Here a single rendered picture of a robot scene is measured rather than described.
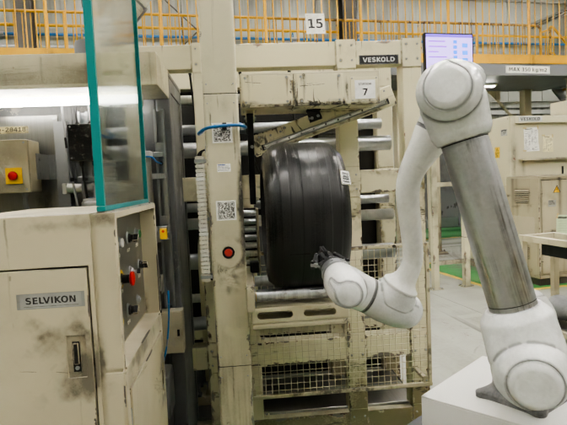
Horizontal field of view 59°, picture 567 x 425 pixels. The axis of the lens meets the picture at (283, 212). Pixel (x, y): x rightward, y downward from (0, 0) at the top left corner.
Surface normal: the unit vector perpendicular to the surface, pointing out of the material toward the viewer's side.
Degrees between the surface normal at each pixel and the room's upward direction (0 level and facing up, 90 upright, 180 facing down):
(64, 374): 90
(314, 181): 63
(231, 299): 90
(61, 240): 90
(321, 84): 90
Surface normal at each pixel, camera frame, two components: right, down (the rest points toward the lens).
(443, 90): -0.38, -0.02
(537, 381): -0.33, 0.20
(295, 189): 0.06, -0.34
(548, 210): 0.23, 0.05
